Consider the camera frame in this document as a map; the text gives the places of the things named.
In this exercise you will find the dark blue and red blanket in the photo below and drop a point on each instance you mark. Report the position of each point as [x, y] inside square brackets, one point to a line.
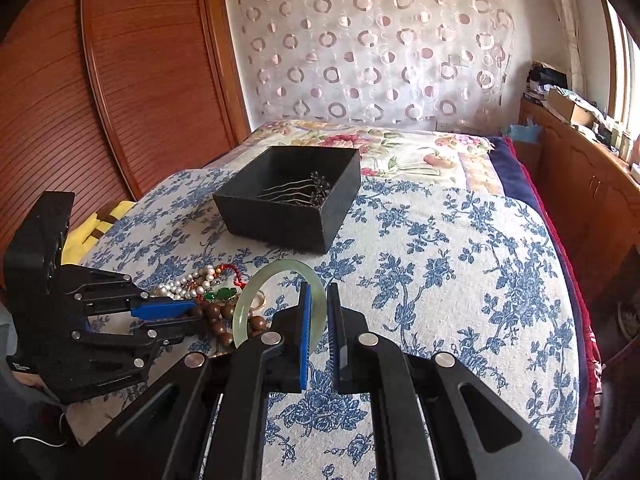
[570, 270]

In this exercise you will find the yellow pillow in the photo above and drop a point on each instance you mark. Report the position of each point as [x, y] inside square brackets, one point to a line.
[82, 237]

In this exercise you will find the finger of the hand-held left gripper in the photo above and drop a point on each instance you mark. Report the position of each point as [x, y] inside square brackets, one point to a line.
[165, 309]
[115, 355]

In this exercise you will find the sheer curtain with circle pattern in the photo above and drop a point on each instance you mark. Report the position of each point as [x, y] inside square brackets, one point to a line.
[370, 45]

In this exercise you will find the brown wooden cabinet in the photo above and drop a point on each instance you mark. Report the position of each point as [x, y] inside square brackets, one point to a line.
[600, 195]

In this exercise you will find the metal hairpins with dark flowers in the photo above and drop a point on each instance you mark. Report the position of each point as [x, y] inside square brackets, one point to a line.
[300, 191]

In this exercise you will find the pale green jade bangle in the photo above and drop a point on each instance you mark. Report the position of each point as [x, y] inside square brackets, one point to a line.
[240, 316]

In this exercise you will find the window with wooden frame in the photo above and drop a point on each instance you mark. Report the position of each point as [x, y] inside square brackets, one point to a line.
[622, 70]

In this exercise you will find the pile of dark clothes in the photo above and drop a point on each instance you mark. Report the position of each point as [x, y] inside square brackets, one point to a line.
[547, 76]

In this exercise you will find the blue floral blanket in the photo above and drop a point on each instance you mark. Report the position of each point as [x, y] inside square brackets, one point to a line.
[450, 280]

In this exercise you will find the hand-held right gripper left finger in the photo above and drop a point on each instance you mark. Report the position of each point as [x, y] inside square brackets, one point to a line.
[304, 345]

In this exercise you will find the black square storage box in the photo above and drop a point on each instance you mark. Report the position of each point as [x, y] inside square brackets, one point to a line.
[280, 227]

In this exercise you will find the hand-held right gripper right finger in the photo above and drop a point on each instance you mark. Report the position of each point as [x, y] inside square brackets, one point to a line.
[334, 345]

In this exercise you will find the light blue bag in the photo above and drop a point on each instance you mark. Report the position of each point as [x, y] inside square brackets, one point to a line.
[524, 131]

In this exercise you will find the pink floral bedsheet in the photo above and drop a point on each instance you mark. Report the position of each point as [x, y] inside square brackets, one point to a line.
[400, 147]

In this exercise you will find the open cardboard box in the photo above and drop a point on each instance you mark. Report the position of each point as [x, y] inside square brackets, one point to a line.
[567, 105]

